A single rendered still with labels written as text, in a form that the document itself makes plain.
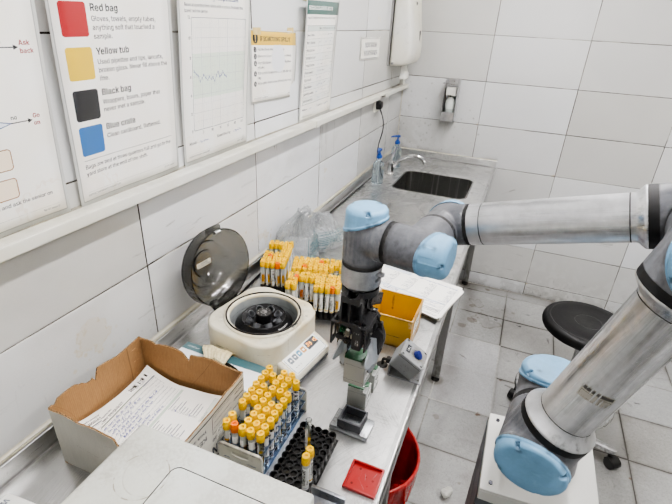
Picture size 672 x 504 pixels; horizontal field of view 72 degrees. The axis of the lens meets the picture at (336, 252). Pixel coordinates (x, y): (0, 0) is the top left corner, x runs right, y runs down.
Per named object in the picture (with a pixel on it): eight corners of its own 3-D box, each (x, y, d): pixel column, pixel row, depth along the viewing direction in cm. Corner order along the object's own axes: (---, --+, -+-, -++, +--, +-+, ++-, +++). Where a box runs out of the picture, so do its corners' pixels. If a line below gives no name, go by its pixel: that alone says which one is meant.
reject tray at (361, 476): (374, 500, 89) (374, 498, 88) (341, 487, 91) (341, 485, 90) (384, 472, 94) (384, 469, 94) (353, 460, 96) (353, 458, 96)
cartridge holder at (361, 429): (366, 443, 101) (367, 431, 99) (328, 428, 104) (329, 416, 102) (374, 425, 105) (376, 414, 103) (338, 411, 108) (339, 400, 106)
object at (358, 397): (364, 411, 108) (366, 390, 105) (345, 405, 110) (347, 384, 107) (369, 400, 112) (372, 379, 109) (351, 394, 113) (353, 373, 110)
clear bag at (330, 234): (316, 256, 177) (318, 224, 171) (290, 241, 188) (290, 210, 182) (354, 243, 190) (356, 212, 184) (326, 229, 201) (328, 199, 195)
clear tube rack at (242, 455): (262, 483, 91) (261, 458, 87) (219, 465, 94) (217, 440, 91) (306, 411, 108) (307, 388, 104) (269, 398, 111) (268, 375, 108)
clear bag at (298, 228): (311, 277, 163) (312, 229, 155) (264, 272, 165) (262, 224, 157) (323, 246, 186) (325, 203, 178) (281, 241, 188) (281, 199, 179)
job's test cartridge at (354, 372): (363, 388, 95) (365, 364, 93) (342, 380, 97) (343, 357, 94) (369, 376, 99) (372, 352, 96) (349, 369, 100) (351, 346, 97)
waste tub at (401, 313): (408, 352, 129) (413, 322, 124) (363, 338, 133) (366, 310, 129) (420, 326, 140) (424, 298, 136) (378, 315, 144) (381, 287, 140)
